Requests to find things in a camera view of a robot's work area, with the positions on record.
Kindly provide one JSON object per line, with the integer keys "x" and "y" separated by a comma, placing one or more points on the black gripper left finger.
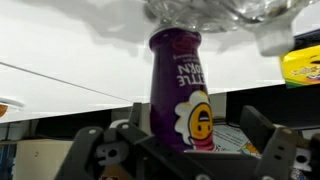
{"x": 143, "y": 156}

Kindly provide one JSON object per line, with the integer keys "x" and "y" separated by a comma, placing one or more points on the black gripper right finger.
{"x": 273, "y": 143}

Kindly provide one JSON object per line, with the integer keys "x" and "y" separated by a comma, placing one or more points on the purple container with red lid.
{"x": 176, "y": 90}

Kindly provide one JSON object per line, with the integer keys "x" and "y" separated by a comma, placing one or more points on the green yellow crayon box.
{"x": 301, "y": 66}

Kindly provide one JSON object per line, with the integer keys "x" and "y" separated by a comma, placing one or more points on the white round plate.
{"x": 13, "y": 101}

